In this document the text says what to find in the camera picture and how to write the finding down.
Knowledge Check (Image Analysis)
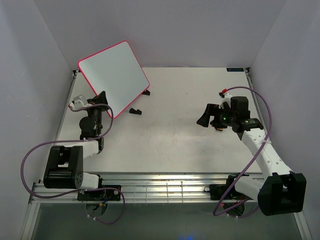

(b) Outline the right blue table label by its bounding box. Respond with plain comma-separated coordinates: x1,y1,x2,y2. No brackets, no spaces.
226,67,244,72

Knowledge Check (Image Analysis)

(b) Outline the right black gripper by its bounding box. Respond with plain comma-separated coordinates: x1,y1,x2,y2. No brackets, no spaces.
196,103,236,129

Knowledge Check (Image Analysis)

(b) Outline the aluminium rail frame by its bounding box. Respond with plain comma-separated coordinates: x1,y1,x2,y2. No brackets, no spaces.
29,173,236,205

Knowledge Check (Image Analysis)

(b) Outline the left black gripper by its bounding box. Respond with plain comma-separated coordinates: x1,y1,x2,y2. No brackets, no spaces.
84,91,109,135

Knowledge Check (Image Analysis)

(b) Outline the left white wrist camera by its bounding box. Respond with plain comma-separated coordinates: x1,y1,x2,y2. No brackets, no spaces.
69,94,90,110

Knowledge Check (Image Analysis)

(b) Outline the black wire board stand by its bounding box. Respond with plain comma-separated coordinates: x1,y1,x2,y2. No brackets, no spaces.
128,89,151,115

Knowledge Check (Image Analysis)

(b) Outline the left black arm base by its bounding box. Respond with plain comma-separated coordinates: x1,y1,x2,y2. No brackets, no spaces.
76,185,122,202

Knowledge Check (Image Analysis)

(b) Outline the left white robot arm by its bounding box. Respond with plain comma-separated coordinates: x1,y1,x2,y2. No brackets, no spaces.
43,91,108,200

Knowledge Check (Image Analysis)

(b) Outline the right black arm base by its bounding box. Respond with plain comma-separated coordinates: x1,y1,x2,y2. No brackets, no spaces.
203,184,250,201

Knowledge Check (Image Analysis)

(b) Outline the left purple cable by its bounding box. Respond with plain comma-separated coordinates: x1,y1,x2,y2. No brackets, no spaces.
20,103,126,225

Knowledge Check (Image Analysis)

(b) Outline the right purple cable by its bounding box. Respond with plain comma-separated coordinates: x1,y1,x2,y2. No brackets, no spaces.
213,86,273,217

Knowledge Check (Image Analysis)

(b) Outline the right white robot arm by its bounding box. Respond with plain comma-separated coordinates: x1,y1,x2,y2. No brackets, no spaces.
196,95,307,216

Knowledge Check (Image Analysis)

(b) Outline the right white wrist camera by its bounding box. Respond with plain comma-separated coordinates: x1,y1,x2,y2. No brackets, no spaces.
219,89,233,109

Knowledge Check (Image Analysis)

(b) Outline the purple cable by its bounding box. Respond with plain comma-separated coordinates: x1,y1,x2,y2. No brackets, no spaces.
20,103,126,225
213,86,273,217

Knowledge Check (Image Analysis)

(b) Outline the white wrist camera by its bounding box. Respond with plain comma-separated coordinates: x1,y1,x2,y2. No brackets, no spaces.
69,94,90,110
219,89,233,109

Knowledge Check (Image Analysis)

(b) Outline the pink framed whiteboard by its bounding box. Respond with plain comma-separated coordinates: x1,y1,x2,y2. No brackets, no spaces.
77,40,150,119

